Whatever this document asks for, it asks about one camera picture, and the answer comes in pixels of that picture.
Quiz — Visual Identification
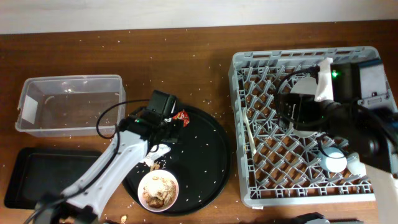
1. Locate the black rectangular tray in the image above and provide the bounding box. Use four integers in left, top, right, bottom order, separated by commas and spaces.
4, 147, 101, 210

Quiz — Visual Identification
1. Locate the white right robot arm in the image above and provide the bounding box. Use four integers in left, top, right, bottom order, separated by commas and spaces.
274, 93, 397, 223

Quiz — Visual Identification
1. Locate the white plastic fork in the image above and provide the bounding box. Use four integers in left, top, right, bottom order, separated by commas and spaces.
242, 108, 257, 156

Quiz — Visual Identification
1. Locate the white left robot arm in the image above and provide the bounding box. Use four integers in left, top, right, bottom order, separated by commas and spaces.
25, 116, 183, 223

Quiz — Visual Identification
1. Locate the light blue cup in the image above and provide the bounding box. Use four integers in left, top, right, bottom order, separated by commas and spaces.
318, 147, 348, 173

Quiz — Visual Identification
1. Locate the red snack wrapper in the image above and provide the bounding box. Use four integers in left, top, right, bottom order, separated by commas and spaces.
172, 110, 190, 127

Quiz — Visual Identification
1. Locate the round black tray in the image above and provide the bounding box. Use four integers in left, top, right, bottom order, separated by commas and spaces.
121, 104, 231, 217

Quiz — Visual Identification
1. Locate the small white cup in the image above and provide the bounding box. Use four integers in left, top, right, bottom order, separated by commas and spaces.
347, 154, 366, 177

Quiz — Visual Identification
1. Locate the white bowl with food scraps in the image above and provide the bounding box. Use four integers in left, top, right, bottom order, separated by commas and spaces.
137, 170, 179, 213

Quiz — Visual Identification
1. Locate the clear plastic bin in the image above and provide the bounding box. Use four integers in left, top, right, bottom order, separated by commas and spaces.
15, 75, 126, 137

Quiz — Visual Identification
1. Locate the peanut on table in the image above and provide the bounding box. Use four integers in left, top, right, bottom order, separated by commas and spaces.
120, 215, 127, 224

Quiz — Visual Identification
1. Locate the grey plate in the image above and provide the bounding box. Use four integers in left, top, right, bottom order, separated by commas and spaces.
290, 77, 317, 138

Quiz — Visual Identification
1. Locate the crumpled white tissue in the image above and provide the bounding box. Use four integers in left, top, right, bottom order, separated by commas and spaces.
140, 144, 171, 167

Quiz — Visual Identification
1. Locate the grey dishwasher rack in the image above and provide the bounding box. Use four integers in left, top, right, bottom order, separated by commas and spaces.
229, 47, 397, 208

